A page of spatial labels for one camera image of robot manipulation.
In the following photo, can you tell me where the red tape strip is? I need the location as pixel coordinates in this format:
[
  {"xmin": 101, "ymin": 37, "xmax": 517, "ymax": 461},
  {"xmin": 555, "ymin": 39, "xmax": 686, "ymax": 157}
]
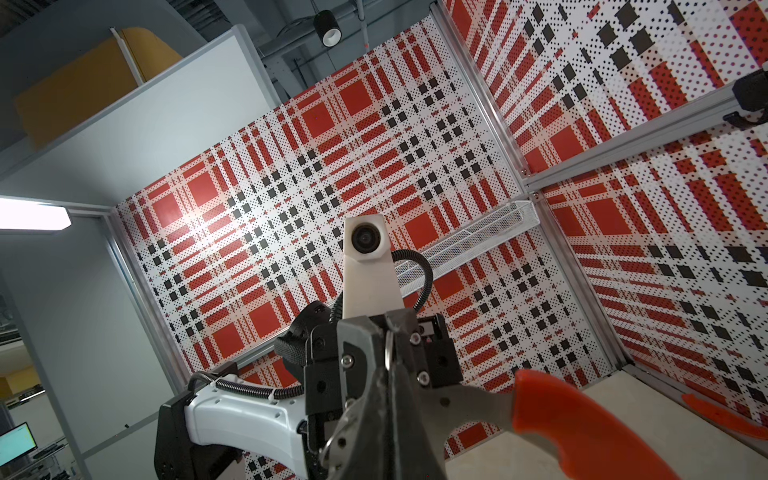
[{"xmin": 681, "ymin": 393, "xmax": 767, "ymax": 442}]

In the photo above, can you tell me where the white wire mesh basket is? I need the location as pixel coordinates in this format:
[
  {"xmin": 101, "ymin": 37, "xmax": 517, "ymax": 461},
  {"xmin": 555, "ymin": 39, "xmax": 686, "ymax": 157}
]
[{"xmin": 392, "ymin": 200, "xmax": 540, "ymax": 279}]

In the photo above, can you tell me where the black ceiling spotlight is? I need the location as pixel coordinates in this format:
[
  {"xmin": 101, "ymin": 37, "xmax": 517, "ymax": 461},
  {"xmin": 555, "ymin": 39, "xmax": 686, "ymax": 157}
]
[{"xmin": 313, "ymin": 10, "xmax": 343, "ymax": 48}]

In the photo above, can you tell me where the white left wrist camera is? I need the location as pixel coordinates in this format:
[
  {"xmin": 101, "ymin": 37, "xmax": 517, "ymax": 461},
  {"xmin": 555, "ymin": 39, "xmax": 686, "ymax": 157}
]
[{"xmin": 342, "ymin": 214, "xmax": 404, "ymax": 319}]

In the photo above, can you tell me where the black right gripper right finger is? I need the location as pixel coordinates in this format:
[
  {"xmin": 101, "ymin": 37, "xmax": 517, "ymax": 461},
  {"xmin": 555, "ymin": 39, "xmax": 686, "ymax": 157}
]
[{"xmin": 389, "ymin": 363, "xmax": 447, "ymax": 479}]

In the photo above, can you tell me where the computer monitor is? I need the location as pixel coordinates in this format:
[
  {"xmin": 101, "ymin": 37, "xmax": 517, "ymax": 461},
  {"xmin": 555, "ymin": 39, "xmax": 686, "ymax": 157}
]
[{"xmin": 0, "ymin": 422, "xmax": 37, "ymax": 466}]

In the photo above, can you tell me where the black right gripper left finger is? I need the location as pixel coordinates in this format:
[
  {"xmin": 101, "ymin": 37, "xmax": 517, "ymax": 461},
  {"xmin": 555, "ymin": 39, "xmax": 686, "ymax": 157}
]
[{"xmin": 320, "ymin": 367, "xmax": 392, "ymax": 479}]

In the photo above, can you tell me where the red-handled key organizer ring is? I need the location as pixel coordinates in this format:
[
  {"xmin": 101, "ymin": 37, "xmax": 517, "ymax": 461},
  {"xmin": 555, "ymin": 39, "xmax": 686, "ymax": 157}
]
[{"xmin": 413, "ymin": 368, "xmax": 682, "ymax": 480}]

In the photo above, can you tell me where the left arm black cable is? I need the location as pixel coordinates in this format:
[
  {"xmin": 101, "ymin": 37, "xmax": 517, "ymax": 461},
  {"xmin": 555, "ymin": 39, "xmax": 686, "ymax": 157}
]
[{"xmin": 187, "ymin": 248, "xmax": 434, "ymax": 402}]

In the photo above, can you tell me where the yellow ceiling panel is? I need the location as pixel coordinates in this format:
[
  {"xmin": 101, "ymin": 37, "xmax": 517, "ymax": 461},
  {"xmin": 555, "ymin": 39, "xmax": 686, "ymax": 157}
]
[{"xmin": 13, "ymin": 27, "xmax": 182, "ymax": 151}]

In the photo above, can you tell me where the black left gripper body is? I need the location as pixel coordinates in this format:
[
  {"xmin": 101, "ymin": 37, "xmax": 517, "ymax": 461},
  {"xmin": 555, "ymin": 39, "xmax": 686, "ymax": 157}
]
[{"xmin": 275, "ymin": 302, "xmax": 463, "ymax": 479}]

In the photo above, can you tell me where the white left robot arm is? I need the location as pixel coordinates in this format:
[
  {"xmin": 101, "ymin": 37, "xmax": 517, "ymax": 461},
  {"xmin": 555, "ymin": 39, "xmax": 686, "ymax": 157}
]
[{"xmin": 154, "ymin": 301, "xmax": 469, "ymax": 479}]

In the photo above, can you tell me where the fluorescent ceiling light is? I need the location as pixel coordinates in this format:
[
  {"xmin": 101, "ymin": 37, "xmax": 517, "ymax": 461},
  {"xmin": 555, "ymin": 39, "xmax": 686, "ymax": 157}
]
[{"xmin": 1, "ymin": 197, "xmax": 71, "ymax": 232}]

